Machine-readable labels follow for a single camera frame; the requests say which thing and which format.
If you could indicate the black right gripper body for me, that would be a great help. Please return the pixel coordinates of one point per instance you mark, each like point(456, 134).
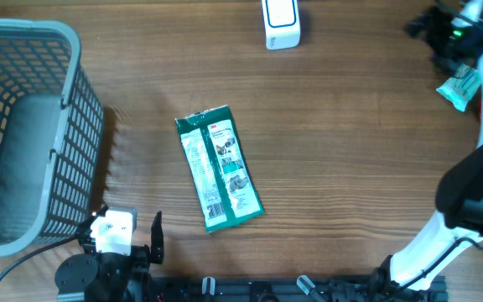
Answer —
point(449, 39)

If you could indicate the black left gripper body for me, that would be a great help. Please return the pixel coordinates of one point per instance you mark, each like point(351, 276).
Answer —
point(140, 253)

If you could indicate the light green wipes pack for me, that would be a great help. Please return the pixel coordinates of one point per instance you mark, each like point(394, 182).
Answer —
point(461, 87)

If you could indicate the green 3M package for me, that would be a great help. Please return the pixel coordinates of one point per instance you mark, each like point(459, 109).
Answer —
point(219, 170)

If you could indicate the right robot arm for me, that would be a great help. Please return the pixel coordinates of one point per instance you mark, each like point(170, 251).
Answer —
point(458, 220)

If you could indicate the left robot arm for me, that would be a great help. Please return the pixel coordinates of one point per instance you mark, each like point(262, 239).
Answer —
point(111, 267)

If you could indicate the white barcode scanner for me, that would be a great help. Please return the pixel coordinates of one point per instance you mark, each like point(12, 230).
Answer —
point(281, 24)

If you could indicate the grey plastic shopping basket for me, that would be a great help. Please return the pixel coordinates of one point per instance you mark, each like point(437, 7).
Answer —
point(51, 125)

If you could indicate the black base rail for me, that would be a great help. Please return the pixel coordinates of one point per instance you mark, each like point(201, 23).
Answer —
point(342, 288)

